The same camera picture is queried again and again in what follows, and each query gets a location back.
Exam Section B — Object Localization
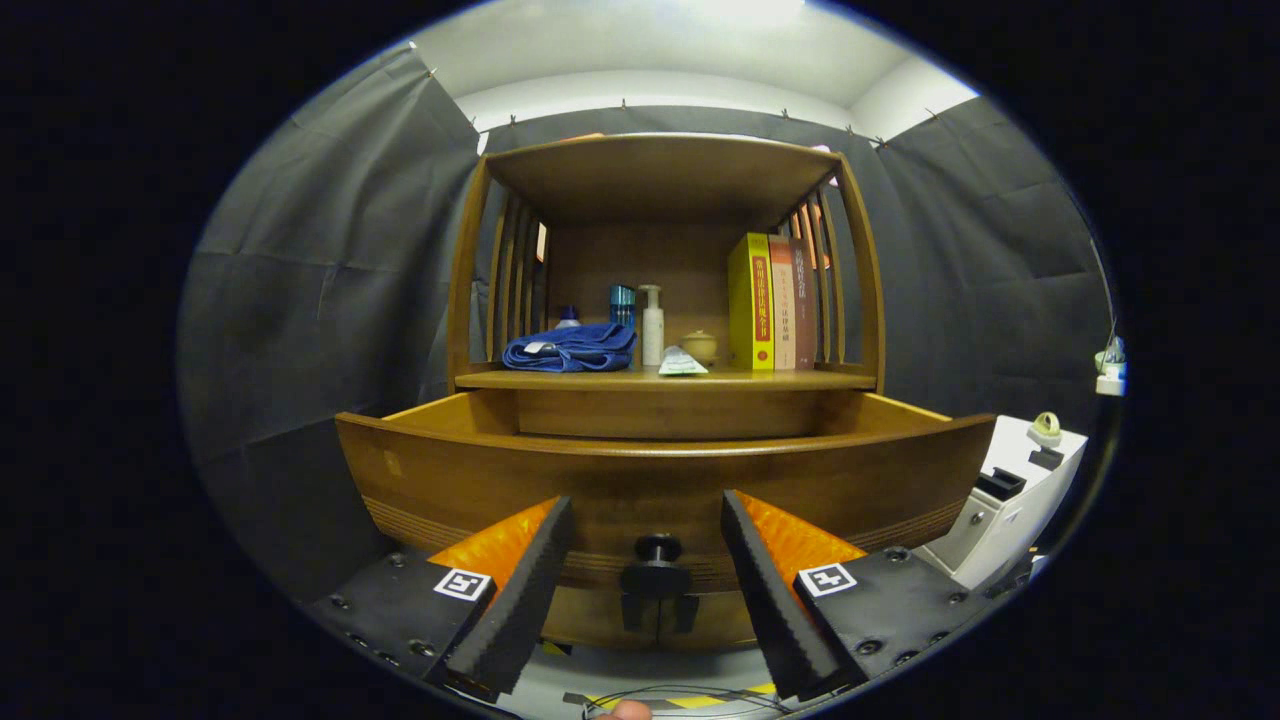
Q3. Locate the wooden cabinet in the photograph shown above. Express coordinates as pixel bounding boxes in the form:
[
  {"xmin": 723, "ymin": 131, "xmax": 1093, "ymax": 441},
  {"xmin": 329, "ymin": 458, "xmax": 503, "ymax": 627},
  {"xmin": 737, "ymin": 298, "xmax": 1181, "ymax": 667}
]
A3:
[{"xmin": 335, "ymin": 132, "xmax": 996, "ymax": 651}]

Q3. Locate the blue folded towel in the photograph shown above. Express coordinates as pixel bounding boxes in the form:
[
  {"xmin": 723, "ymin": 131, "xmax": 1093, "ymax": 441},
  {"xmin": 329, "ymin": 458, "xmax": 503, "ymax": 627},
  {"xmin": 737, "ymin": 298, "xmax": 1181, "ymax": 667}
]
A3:
[{"xmin": 502, "ymin": 322, "xmax": 637, "ymax": 374}]

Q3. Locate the wooden countertop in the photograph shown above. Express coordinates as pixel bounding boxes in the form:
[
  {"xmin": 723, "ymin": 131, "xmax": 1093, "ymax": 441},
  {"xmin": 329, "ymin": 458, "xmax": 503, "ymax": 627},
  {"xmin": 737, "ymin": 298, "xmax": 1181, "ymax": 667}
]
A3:
[{"xmin": 455, "ymin": 365, "xmax": 879, "ymax": 393}]

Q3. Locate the wooden drawer with black knob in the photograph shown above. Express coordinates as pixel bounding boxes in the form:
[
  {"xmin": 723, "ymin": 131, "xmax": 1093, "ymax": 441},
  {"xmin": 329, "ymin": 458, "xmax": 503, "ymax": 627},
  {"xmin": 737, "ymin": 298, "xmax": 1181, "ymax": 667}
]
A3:
[{"xmin": 335, "ymin": 390, "xmax": 996, "ymax": 601}]

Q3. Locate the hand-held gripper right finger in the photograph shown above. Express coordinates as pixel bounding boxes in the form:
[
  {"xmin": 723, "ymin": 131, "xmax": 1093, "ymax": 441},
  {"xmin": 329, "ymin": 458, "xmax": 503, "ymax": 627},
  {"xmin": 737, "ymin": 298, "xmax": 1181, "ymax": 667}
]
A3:
[{"xmin": 720, "ymin": 490, "xmax": 986, "ymax": 701}]

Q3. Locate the brown book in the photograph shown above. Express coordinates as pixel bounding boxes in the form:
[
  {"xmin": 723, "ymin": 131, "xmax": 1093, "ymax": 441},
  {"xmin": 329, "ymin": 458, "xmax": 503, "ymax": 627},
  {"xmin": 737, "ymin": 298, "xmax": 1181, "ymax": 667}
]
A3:
[{"xmin": 789, "ymin": 238, "xmax": 819, "ymax": 370}]

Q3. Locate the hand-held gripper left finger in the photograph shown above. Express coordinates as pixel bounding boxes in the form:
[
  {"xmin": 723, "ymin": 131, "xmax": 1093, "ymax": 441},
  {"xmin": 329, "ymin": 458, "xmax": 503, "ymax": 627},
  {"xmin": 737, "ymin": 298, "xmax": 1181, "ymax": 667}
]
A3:
[{"xmin": 305, "ymin": 495, "xmax": 576, "ymax": 701}]

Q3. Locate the white pump bottle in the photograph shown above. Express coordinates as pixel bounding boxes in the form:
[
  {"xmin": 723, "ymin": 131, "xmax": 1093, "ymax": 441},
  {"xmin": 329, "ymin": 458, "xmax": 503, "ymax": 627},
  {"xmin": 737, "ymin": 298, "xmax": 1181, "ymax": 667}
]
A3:
[{"xmin": 638, "ymin": 285, "xmax": 666, "ymax": 368}]

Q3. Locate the white side cabinet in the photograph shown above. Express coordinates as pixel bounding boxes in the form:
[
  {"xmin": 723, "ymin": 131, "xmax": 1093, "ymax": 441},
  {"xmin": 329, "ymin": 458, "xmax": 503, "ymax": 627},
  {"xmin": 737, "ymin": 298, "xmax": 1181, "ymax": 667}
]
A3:
[{"xmin": 915, "ymin": 415, "xmax": 1089, "ymax": 591}]

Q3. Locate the yellow book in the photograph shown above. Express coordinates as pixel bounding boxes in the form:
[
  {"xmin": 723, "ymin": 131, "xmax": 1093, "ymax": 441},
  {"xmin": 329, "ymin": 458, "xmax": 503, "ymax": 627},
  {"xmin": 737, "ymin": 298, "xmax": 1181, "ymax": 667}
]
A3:
[{"xmin": 728, "ymin": 233, "xmax": 776, "ymax": 372}]

